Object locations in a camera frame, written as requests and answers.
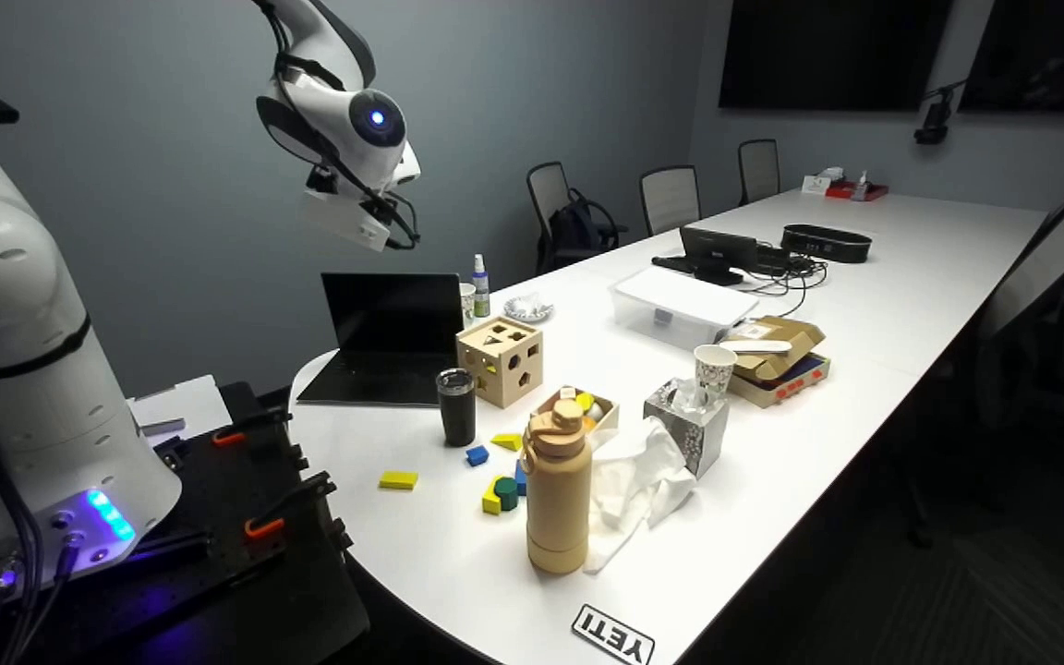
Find red flat box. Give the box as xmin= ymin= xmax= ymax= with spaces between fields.
xmin=726 ymin=356 xmax=835 ymax=410

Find small spray bottle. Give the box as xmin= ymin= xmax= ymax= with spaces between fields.
xmin=469 ymin=252 xmax=494 ymax=321

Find black small monitor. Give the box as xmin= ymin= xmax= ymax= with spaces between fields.
xmin=649 ymin=224 xmax=819 ymax=290

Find open cardboard box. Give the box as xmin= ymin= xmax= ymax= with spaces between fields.
xmin=721 ymin=313 xmax=827 ymax=388

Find tan water bottle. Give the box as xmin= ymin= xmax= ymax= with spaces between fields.
xmin=519 ymin=401 xmax=595 ymax=579

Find clear plastic bag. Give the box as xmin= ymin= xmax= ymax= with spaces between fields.
xmin=580 ymin=417 xmax=698 ymax=575

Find white paper sheets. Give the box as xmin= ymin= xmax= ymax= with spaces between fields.
xmin=120 ymin=370 xmax=235 ymax=450

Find grey mesh office chair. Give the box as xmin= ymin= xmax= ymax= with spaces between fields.
xmin=731 ymin=136 xmax=787 ymax=207
xmin=636 ymin=163 xmax=705 ymax=238

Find wooden tray with yellow pieces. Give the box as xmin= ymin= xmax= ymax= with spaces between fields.
xmin=535 ymin=383 xmax=620 ymax=449

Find black robot stand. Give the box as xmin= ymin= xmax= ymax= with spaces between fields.
xmin=0 ymin=380 xmax=375 ymax=665

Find office chair with backpack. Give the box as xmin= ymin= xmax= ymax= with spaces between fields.
xmin=519 ymin=159 xmax=620 ymax=276

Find black speaker bar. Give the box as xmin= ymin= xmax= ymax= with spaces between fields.
xmin=781 ymin=221 xmax=875 ymax=266

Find black cables on table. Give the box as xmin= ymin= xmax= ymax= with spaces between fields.
xmin=746 ymin=254 xmax=835 ymax=306

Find white flat box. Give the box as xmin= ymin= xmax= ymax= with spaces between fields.
xmin=611 ymin=263 xmax=760 ymax=346

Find grey laptop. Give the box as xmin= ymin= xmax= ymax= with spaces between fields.
xmin=295 ymin=271 xmax=469 ymax=410

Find black backpack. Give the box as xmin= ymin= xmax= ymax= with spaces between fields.
xmin=542 ymin=188 xmax=620 ymax=271

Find patterned tissue box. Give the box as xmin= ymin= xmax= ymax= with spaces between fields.
xmin=640 ymin=375 xmax=731 ymax=479

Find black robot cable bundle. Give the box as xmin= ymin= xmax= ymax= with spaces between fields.
xmin=0 ymin=375 xmax=82 ymax=665

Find red tray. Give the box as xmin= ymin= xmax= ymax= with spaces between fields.
xmin=824 ymin=176 xmax=895 ymax=207

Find wooden shape sorter cube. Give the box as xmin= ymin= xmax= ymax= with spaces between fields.
xmin=454 ymin=313 xmax=548 ymax=410

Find wall television screen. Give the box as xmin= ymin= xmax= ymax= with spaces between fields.
xmin=717 ymin=0 xmax=957 ymax=116
xmin=957 ymin=0 xmax=1064 ymax=124

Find black office chair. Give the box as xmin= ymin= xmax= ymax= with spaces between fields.
xmin=970 ymin=154 xmax=1064 ymax=495

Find white oval case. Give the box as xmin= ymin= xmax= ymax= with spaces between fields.
xmin=501 ymin=291 xmax=559 ymax=329

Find dark tumbler cup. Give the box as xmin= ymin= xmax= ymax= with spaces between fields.
xmin=433 ymin=365 xmax=480 ymax=450

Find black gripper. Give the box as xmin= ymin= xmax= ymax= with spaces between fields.
xmin=362 ymin=188 xmax=425 ymax=254

